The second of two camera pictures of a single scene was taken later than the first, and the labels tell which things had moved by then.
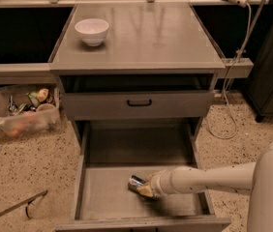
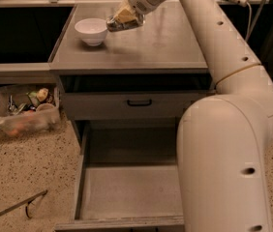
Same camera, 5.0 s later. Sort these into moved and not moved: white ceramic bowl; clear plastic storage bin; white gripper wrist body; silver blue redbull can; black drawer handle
Moved: white gripper wrist body; silver blue redbull can
Not moved: white ceramic bowl; black drawer handle; clear plastic storage bin
